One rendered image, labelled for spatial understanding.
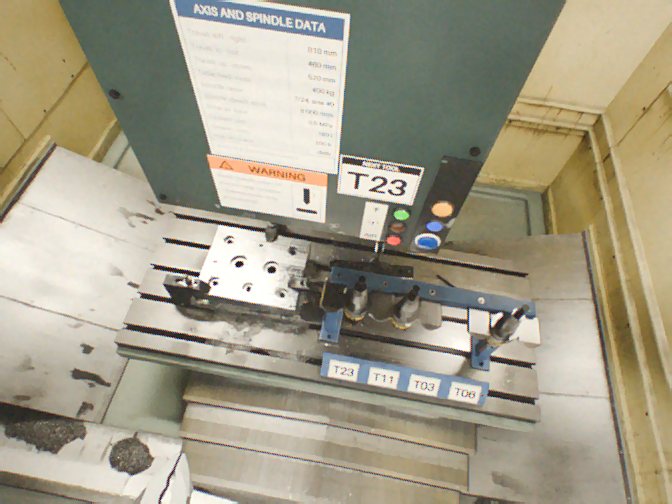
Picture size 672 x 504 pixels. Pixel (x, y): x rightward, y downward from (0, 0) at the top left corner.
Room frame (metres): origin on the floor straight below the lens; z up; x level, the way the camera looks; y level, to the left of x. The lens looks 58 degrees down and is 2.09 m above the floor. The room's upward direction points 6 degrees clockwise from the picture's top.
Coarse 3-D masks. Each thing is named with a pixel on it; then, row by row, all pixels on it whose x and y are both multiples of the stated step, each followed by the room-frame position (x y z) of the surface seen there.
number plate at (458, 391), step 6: (456, 384) 0.31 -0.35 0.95; (462, 384) 0.31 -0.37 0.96; (450, 390) 0.30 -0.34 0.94; (456, 390) 0.30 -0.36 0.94; (462, 390) 0.30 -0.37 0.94; (468, 390) 0.30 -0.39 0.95; (474, 390) 0.30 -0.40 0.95; (480, 390) 0.30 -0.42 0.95; (450, 396) 0.28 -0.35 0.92; (456, 396) 0.29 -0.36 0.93; (462, 396) 0.29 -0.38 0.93; (468, 396) 0.29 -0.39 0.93; (474, 396) 0.29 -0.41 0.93; (474, 402) 0.28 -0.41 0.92
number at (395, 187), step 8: (376, 176) 0.35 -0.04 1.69; (384, 176) 0.35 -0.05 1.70; (392, 176) 0.35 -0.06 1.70; (400, 176) 0.35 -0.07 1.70; (368, 184) 0.35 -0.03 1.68; (376, 184) 0.35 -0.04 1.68; (384, 184) 0.35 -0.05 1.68; (392, 184) 0.35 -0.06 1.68; (400, 184) 0.35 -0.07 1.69; (408, 184) 0.35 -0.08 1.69; (368, 192) 0.35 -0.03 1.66; (376, 192) 0.35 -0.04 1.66; (384, 192) 0.35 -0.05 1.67; (392, 192) 0.35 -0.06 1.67; (400, 192) 0.35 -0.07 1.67; (408, 192) 0.35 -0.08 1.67
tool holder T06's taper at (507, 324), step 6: (510, 312) 0.38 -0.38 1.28; (498, 318) 0.39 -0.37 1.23; (504, 318) 0.37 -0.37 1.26; (510, 318) 0.37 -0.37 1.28; (516, 318) 0.36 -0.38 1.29; (522, 318) 0.36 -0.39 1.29; (498, 324) 0.37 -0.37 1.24; (504, 324) 0.36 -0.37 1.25; (510, 324) 0.36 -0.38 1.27; (516, 324) 0.36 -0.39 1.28; (498, 330) 0.36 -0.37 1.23; (504, 330) 0.36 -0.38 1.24; (510, 330) 0.35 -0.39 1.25
